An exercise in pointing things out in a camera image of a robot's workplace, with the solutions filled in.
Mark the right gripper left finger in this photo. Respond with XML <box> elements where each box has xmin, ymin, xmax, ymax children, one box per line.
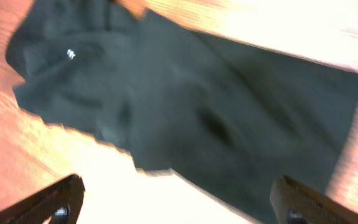
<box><xmin>0</xmin><ymin>174</ymin><xmax>85</xmax><ymax>224</ymax></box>

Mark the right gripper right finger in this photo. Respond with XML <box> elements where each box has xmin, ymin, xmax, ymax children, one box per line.
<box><xmin>270</xmin><ymin>175</ymin><xmax>358</xmax><ymax>224</ymax></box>

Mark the black t-shirt with logo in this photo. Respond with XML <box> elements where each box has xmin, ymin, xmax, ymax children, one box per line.
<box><xmin>6</xmin><ymin>0</ymin><xmax>358</xmax><ymax>223</ymax></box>

